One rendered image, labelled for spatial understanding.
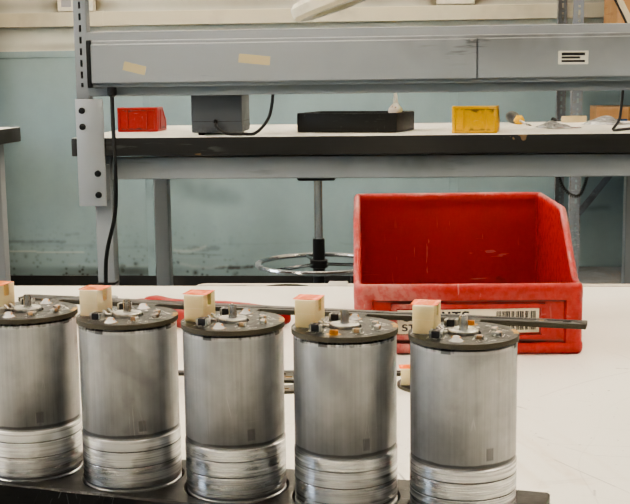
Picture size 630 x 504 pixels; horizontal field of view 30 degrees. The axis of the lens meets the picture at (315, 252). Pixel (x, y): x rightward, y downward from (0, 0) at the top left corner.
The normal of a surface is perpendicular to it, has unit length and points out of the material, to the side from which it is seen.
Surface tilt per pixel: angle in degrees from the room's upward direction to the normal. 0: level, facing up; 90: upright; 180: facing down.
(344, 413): 90
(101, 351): 90
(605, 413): 0
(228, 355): 90
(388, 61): 90
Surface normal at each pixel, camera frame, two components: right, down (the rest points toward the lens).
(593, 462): -0.01, -0.99
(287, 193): -0.08, 0.15
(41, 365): 0.43, 0.13
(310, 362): -0.64, 0.12
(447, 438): -0.42, 0.14
